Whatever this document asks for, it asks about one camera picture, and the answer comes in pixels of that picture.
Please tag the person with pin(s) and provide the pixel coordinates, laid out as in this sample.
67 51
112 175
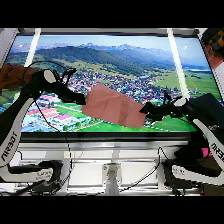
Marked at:
216 46

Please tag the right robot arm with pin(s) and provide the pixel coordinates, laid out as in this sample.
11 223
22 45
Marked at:
213 143

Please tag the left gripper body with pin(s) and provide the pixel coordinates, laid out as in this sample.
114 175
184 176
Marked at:
77 98

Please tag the silver frame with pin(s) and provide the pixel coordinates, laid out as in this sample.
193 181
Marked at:
100 156

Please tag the black garment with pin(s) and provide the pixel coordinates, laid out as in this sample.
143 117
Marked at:
209 104

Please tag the pink garment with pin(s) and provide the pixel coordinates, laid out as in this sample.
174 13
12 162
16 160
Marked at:
111 106

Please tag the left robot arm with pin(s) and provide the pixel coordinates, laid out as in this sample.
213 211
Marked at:
13 120

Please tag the brown garment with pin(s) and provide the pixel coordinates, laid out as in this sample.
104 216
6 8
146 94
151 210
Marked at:
13 76

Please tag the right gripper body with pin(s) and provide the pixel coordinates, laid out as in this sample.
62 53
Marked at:
152 111

